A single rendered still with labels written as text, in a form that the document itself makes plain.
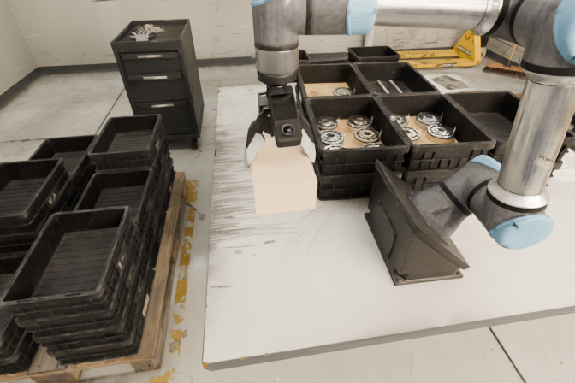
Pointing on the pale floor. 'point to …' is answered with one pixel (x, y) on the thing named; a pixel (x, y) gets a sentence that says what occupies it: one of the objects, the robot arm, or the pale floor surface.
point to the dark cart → (163, 76)
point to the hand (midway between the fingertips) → (280, 167)
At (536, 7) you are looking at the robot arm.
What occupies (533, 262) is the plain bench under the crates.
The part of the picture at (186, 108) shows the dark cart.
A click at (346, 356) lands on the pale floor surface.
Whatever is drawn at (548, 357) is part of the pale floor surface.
